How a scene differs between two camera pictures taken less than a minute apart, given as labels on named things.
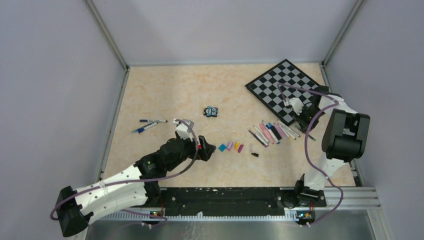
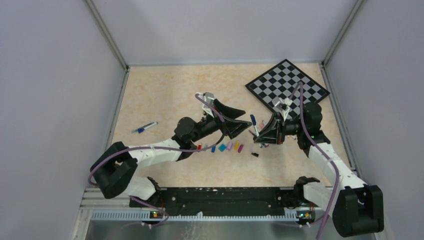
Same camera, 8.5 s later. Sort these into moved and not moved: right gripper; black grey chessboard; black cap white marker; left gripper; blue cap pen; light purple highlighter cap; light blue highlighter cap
Moved: left gripper; black cap white marker; right gripper
Not moved: blue cap pen; light blue highlighter cap; black grey chessboard; light purple highlighter cap
